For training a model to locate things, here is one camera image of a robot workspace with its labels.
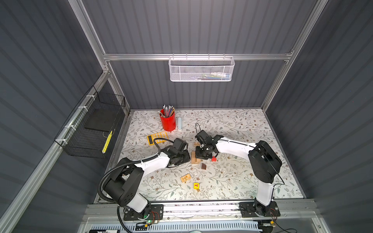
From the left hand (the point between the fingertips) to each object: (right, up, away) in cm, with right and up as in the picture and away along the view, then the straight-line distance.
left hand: (190, 157), depth 89 cm
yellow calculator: (-19, +13, +15) cm, 27 cm away
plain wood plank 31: (+2, -2, 0) cm, 3 cm away
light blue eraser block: (-8, +21, +19) cm, 29 cm away
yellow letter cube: (+4, -14, -9) cm, 17 cm away
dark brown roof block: (+9, -6, 0) cm, 10 cm away
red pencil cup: (-15, +19, +15) cm, 28 cm away
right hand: (+5, 0, +1) cm, 5 cm away
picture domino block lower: (-3, -11, -5) cm, 12 cm away
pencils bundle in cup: (-16, +28, +13) cm, 34 cm away
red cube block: (+16, -2, +4) cm, 16 cm away
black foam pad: (-47, +24, -13) cm, 54 cm away
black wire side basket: (-51, +18, -17) cm, 57 cm away
